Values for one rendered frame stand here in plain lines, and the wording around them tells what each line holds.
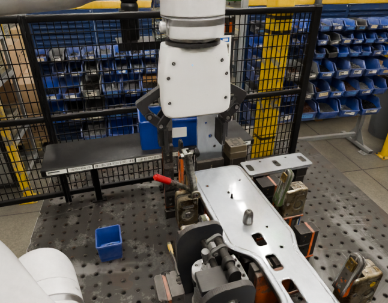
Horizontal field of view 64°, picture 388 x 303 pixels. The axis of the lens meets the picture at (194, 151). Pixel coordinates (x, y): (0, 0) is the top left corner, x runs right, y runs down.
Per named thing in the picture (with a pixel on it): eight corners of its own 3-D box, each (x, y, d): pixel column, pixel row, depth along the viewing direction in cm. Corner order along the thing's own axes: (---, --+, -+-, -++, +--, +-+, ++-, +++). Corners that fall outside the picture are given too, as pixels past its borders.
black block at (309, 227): (311, 293, 109) (329, 232, 95) (284, 300, 107) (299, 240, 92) (298, 274, 116) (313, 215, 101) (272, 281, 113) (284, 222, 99)
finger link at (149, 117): (146, 116, 43) (149, 157, 47) (168, 113, 44) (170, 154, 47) (142, 107, 46) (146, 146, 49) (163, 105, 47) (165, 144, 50)
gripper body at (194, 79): (160, 38, 37) (165, 124, 42) (239, 34, 39) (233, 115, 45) (149, 29, 43) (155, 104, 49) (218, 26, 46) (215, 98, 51)
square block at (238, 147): (241, 211, 146) (248, 144, 128) (226, 214, 144) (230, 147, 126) (234, 201, 153) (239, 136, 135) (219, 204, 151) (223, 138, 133)
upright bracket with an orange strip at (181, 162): (185, 249, 126) (183, 142, 101) (182, 250, 126) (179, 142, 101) (183, 244, 129) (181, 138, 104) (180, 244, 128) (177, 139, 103)
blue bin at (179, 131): (211, 143, 135) (212, 116, 129) (141, 150, 130) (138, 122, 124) (203, 127, 149) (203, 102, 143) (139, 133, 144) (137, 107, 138)
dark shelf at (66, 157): (254, 144, 141) (254, 139, 139) (41, 178, 118) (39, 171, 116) (235, 125, 159) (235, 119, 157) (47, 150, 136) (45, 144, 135)
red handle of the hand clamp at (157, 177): (199, 192, 99) (157, 177, 92) (195, 197, 100) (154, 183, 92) (195, 184, 103) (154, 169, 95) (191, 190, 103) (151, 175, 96)
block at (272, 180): (277, 238, 131) (287, 185, 117) (254, 244, 128) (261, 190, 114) (266, 223, 139) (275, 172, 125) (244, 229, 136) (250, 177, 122)
